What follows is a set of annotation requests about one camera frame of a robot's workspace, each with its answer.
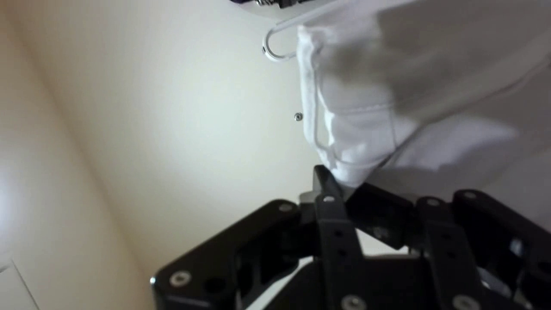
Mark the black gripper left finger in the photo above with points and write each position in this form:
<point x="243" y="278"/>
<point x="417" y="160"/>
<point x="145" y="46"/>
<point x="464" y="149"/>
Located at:
<point x="252" y="259"/>

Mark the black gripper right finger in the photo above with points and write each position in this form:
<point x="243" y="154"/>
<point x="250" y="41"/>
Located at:
<point x="459" y="259"/>

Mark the white garment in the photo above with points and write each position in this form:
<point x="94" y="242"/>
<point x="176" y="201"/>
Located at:
<point x="414" y="87"/>

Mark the black bag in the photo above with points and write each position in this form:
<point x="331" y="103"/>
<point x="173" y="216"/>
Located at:
<point x="264" y="3"/>

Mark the small dark wall fixture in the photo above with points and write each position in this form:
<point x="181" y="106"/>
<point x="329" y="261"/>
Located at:
<point x="298" y="116"/>

